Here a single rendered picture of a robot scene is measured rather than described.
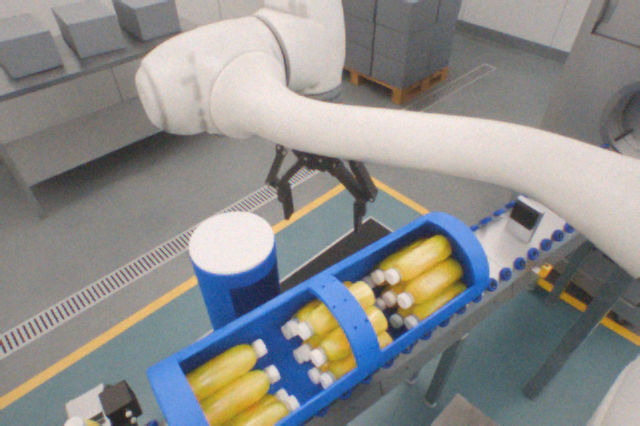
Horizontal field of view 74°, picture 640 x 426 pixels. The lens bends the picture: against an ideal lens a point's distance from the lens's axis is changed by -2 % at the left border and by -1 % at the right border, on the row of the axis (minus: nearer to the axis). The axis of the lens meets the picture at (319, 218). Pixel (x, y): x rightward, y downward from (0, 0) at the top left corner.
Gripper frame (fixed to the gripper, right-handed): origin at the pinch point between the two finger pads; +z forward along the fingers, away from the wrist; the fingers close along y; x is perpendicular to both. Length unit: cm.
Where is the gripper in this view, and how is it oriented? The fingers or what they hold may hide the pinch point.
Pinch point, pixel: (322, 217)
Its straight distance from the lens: 79.5
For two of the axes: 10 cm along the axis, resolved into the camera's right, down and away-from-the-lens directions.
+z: 0.7, 7.5, 6.5
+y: 9.4, 1.7, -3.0
